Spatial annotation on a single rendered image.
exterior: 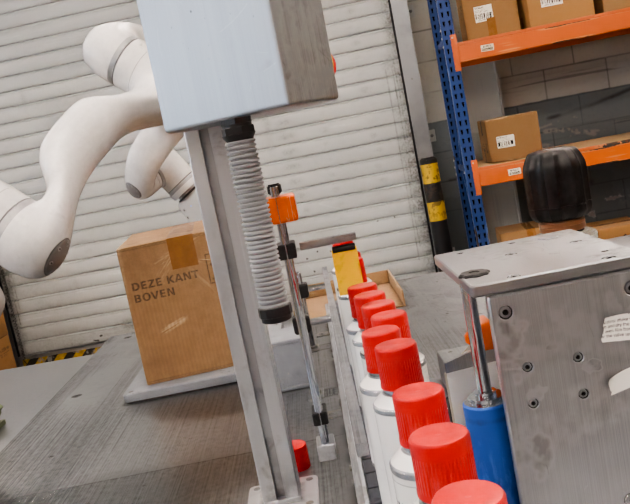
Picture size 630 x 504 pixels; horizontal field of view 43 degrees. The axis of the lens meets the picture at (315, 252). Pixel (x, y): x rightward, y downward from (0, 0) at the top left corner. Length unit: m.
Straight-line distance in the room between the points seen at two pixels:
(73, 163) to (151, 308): 0.32
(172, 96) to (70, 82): 4.81
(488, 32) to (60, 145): 3.61
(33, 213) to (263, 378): 0.57
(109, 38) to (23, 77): 4.26
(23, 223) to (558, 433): 1.00
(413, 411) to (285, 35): 0.42
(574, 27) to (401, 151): 1.35
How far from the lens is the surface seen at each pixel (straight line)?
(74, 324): 5.84
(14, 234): 1.35
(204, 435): 1.30
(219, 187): 0.92
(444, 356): 1.27
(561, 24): 4.71
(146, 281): 1.54
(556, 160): 1.07
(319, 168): 5.32
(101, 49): 1.55
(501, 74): 5.49
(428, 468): 0.43
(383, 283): 2.16
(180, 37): 0.86
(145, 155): 1.84
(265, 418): 0.97
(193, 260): 1.53
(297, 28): 0.81
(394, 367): 0.61
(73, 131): 1.44
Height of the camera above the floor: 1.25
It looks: 8 degrees down
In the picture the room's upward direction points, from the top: 11 degrees counter-clockwise
